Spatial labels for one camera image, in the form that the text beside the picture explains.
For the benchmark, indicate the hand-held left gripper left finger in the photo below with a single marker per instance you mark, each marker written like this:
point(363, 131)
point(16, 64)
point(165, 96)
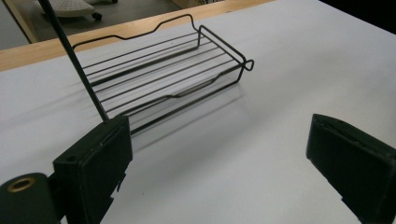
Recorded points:
point(93, 165)

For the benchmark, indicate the white chair base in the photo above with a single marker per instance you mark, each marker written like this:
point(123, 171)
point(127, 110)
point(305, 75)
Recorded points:
point(71, 7)

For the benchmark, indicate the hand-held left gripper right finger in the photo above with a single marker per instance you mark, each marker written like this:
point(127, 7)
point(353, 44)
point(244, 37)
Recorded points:
point(358, 165)

